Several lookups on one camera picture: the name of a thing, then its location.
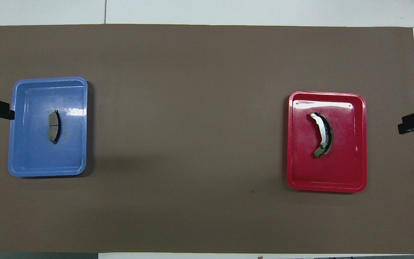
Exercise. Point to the dark brake pad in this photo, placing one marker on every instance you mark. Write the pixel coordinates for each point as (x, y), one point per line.
(53, 126)

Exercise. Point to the curved brake shoe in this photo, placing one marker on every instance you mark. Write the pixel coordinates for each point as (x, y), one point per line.
(322, 131)

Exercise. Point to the blue plastic tray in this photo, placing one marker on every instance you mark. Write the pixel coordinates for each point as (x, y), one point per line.
(31, 151)

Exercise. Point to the red plastic tray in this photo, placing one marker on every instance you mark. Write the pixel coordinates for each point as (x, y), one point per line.
(347, 165)

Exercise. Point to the brown table mat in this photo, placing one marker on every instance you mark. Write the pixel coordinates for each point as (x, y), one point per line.
(199, 72)

